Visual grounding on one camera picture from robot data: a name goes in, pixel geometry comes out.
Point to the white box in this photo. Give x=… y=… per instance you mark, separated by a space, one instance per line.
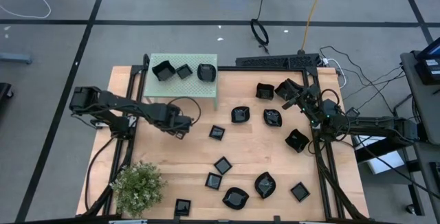
x=381 y=155

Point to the grey desk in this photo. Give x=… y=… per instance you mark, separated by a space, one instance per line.
x=423 y=103

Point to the black perforated metal panel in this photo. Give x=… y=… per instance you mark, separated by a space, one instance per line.
x=275 y=60

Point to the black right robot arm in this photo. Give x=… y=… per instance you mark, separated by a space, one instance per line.
x=378 y=128

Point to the black laptop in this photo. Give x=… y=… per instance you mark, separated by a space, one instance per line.
x=429 y=62

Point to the grey furniture foot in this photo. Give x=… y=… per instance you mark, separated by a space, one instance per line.
x=15 y=58

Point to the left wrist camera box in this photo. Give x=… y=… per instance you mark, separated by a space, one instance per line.
x=181 y=135

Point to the black desk crossbar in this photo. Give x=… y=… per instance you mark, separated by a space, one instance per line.
x=364 y=153

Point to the black chair base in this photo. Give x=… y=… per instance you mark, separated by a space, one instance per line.
x=5 y=91

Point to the green perforated metal shelf riser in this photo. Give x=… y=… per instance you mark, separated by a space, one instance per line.
x=185 y=86

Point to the black small square plate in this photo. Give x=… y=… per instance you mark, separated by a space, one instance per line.
x=184 y=71
x=217 y=132
x=223 y=165
x=182 y=207
x=300 y=192
x=213 y=181

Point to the black wavy square plate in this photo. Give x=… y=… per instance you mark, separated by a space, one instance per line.
x=283 y=91
x=264 y=91
x=297 y=141
x=164 y=71

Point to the artificial green potted plant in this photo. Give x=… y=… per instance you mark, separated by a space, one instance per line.
x=137 y=188

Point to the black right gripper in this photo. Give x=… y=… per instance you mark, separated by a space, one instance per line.
x=306 y=102

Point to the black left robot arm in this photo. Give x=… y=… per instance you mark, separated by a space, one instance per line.
x=113 y=102

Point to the black caster wheel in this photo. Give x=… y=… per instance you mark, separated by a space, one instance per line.
x=411 y=209

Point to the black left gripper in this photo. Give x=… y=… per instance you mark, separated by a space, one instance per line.
x=178 y=121

